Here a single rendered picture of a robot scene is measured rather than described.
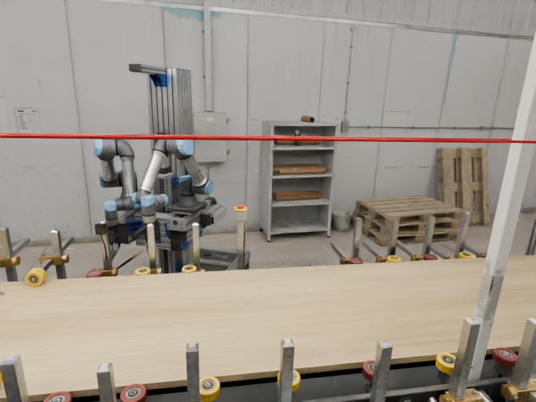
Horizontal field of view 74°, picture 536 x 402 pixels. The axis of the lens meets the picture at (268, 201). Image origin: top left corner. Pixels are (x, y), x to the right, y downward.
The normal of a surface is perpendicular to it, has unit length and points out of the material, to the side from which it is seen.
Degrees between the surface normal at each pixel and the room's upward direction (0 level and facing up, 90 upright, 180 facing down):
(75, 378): 0
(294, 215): 90
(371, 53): 90
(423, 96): 90
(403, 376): 90
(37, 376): 0
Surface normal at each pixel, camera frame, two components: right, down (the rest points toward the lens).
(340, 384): 0.17, 0.28
